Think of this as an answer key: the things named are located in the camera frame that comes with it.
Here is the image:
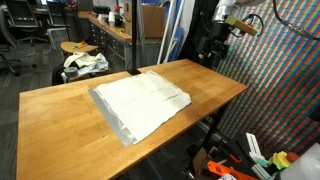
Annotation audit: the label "white cup stack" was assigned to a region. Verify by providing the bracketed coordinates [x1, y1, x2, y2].
[107, 11, 116, 28]

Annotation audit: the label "white pipe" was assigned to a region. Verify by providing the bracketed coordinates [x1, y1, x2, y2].
[162, 0, 186, 64]
[156, 0, 178, 65]

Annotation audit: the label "yellow red small tool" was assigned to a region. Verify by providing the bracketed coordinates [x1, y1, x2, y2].
[72, 40, 89, 50]

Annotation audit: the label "white cloth towel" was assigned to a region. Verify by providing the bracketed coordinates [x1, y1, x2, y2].
[91, 70, 192, 145]

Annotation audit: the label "black camera stand pole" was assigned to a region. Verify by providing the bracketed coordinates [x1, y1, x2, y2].
[127, 0, 142, 76]

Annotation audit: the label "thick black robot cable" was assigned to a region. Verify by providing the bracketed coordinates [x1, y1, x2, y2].
[272, 0, 320, 42]

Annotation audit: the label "crumpled white cloth pile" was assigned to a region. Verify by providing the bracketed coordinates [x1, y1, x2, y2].
[62, 51, 110, 78]

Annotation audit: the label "orange black bar clamp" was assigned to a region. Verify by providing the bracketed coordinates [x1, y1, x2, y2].
[219, 139, 243, 165]

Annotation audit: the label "white plastic bracket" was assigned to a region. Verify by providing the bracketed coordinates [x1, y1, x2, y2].
[245, 132, 268, 163]

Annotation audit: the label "orange spirit level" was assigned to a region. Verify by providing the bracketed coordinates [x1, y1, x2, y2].
[206, 160, 258, 180]

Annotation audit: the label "black camera cable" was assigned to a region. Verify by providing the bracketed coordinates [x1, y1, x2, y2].
[229, 13, 265, 38]

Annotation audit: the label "yellow green plastic part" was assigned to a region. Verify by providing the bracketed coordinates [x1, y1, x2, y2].
[268, 150, 291, 171]

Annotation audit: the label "red cap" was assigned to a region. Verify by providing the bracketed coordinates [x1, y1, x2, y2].
[285, 151, 301, 164]

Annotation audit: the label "red black bottle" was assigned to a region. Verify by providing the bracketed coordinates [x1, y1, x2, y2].
[113, 4, 125, 27]

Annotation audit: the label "black office chair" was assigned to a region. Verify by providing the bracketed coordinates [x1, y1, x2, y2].
[45, 0, 72, 52]
[4, 0, 50, 46]
[0, 4, 22, 77]

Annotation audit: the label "round wooden stool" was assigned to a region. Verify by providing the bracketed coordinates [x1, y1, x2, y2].
[60, 40, 100, 55]

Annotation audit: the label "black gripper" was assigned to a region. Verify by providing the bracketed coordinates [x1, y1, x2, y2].
[196, 21, 232, 69]

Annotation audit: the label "small open cardboard box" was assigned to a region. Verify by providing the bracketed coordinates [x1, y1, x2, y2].
[192, 146, 210, 173]

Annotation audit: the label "grey duct tape roll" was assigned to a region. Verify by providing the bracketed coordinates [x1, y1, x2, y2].
[63, 66, 80, 80]

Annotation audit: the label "black table leg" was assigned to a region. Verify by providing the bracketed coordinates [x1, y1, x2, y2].
[189, 104, 232, 175]

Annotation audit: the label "blue board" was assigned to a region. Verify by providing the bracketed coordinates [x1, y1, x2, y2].
[166, 0, 185, 63]

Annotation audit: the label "large cardboard box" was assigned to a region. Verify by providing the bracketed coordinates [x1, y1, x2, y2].
[123, 2, 166, 40]

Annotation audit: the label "white plastic container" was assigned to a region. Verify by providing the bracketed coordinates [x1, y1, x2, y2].
[279, 142, 320, 180]

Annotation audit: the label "olive wrist camera box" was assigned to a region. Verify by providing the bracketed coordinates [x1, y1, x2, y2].
[225, 15, 260, 37]

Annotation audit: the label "silver ribbed rail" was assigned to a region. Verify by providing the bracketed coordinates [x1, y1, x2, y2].
[197, 121, 223, 143]

